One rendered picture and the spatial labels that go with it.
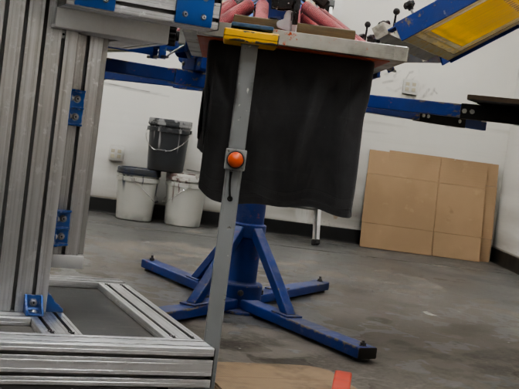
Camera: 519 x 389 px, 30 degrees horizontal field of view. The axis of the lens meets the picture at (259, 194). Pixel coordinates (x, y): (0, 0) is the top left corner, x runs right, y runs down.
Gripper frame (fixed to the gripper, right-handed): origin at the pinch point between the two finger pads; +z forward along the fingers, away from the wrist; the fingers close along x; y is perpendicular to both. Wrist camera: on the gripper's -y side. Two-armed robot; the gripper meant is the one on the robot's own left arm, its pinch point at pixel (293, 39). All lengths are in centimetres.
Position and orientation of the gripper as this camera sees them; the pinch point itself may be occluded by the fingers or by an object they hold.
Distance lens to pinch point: 285.0
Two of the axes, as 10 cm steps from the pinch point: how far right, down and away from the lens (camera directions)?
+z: -1.0, 9.9, 0.6
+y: -9.9, -0.9, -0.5
